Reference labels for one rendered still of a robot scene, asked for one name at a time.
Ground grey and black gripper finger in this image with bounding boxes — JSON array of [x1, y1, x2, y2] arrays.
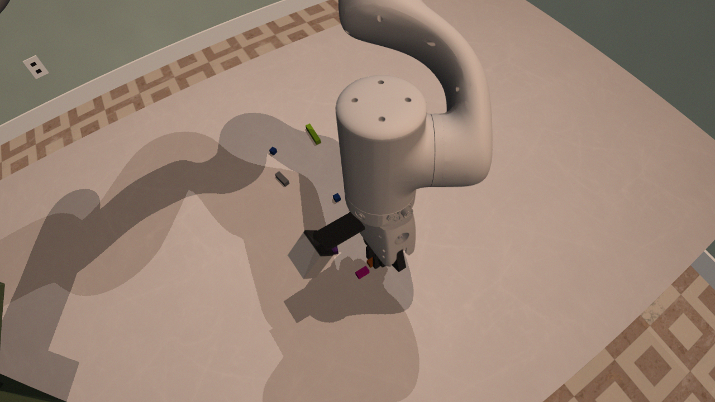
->
[[373, 250, 406, 272], [363, 238, 375, 259]]

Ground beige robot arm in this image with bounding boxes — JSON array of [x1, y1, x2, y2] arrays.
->
[[288, 0, 493, 279]]

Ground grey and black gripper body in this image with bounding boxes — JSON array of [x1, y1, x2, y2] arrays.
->
[[360, 213, 416, 267]]

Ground small magenta block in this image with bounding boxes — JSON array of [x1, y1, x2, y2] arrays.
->
[[355, 266, 369, 279]]

